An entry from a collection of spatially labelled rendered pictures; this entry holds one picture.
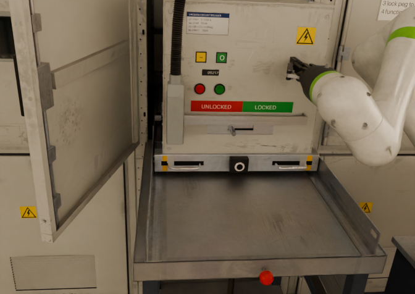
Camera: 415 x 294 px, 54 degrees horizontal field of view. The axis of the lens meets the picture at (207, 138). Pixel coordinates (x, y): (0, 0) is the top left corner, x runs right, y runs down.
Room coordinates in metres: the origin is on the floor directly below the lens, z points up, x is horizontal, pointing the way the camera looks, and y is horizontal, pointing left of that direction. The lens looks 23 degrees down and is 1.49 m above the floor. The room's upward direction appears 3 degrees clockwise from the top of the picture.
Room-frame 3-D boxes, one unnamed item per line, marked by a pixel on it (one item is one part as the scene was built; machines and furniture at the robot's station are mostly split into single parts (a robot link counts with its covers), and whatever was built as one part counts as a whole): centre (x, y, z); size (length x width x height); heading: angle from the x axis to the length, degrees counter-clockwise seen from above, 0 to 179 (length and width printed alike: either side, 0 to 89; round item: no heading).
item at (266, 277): (0.75, -0.15, 0.82); 0.04 x 0.03 x 0.03; 7
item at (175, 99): (1.09, 0.10, 1.09); 0.08 x 0.05 x 0.17; 7
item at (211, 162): (1.20, -0.10, 0.90); 0.54 x 0.05 x 0.06; 97
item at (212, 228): (1.11, -0.11, 0.82); 0.68 x 0.62 x 0.06; 7
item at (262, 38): (1.19, -0.10, 1.15); 0.48 x 0.01 x 0.48; 97
